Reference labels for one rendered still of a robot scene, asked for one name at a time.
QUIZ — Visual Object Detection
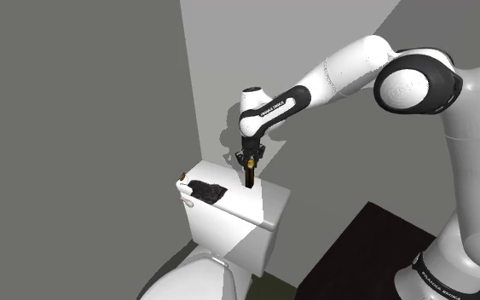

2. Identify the dark brown bottle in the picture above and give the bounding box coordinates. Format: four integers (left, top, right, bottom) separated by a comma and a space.
245, 159, 257, 190

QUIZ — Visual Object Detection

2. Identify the black crumpled cloth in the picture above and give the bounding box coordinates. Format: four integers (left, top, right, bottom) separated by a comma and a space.
186, 179, 228, 206

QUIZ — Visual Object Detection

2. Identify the white toilet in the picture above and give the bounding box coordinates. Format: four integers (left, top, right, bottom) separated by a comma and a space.
136, 159, 292, 300

